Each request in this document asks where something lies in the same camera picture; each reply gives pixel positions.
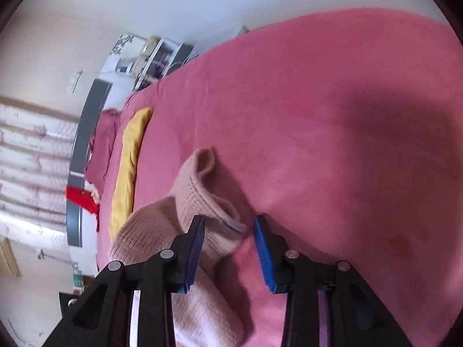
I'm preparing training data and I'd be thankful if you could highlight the yellow garment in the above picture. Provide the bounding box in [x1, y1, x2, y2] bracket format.
[109, 107, 154, 241]

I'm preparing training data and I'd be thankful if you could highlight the white wall switch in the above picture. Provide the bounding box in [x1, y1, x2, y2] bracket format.
[67, 69, 83, 94]

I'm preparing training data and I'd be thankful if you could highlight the red garment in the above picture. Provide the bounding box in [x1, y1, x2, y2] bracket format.
[66, 185, 101, 232]

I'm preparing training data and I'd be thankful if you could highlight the pink bed blanket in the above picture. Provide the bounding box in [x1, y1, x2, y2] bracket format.
[96, 7, 463, 347]

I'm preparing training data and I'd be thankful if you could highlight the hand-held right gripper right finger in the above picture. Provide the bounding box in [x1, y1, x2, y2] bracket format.
[252, 215, 413, 347]

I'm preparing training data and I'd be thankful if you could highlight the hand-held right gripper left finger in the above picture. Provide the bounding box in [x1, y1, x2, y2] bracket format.
[41, 215, 206, 347]

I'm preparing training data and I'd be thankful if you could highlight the patterned window curtain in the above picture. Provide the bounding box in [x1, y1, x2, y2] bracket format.
[0, 96, 80, 261]

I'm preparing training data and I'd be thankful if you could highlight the white bedside shelf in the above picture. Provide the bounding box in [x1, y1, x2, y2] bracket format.
[101, 25, 250, 91]

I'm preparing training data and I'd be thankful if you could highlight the pink pillow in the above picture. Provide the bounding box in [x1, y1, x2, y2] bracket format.
[85, 109, 122, 190]

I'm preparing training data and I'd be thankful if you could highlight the black monitor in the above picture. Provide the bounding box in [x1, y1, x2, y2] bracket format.
[59, 291, 78, 315]

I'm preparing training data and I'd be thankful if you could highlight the pink knit sweater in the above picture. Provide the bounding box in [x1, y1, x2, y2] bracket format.
[109, 147, 250, 347]

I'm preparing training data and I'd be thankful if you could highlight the grey bed headboard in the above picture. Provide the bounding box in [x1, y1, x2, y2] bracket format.
[65, 78, 113, 248]

